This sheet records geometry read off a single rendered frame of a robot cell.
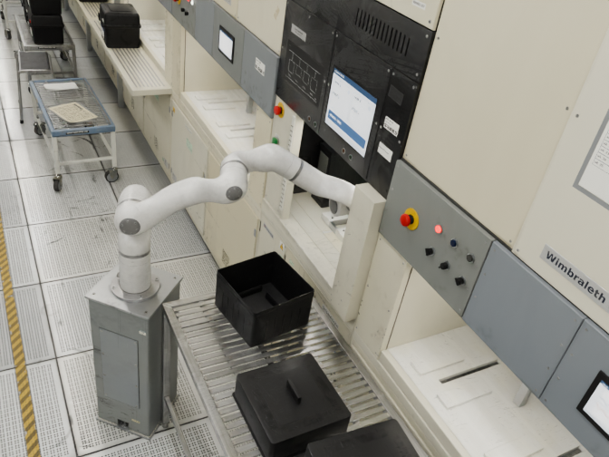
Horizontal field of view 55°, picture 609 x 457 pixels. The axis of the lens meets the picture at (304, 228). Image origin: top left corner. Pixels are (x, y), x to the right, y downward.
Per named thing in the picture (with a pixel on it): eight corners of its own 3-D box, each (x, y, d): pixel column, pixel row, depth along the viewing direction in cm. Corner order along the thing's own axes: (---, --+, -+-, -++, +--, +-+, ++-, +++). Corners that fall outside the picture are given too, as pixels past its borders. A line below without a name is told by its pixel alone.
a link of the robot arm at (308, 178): (314, 156, 201) (378, 197, 214) (294, 159, 215) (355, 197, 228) (303, 179, 199) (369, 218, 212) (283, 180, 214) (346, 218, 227)
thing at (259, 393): (231, 393, 197) (234, 367, 190) (307, 370, 210) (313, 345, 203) (267, 466, 177) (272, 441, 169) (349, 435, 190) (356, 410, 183)
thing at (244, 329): (270, 282, 247) (275, 250, 238) (309, 323, 230) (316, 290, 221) (213, 303, 232) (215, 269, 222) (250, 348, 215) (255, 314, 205)
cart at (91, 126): (31, 132, 474) (23, 76, 447) (96, 127, 499) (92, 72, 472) (54, 194, 409) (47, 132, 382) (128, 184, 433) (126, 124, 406)
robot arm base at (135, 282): (101, 292, 228) (98, 255, 217) (127, 265, 243) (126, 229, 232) (144, 307, 224) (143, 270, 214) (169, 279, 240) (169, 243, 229)
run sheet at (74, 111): (45, 108, 414) (45, 106, 413) (76, 101, 430) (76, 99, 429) (69, 124, 399) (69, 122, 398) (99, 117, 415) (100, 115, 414)
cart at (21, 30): (14, 59, 593) (7, 10, 566) (69, 58, 616) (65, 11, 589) (24, 96, 527) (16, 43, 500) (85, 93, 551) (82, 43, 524)
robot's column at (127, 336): (95, 419, 267) (83, 296, 225) (129, 376, 290) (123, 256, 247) (149, 441, 263) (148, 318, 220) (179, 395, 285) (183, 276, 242)
